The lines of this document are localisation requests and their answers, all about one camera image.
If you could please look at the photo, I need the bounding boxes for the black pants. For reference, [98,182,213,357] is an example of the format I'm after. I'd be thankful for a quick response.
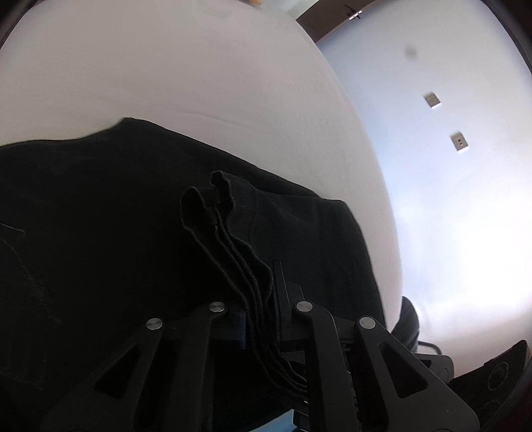
[1,119,384,431]

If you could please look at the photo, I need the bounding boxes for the dark brown door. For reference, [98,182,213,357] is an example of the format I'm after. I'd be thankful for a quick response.
[297,0,373,42]

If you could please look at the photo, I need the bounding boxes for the silver wall socket plate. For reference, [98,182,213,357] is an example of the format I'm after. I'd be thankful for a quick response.
[451,132,469,151]

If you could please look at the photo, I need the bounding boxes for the silver wall switch plate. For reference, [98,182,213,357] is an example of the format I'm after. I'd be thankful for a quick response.
[424,93,441,109]

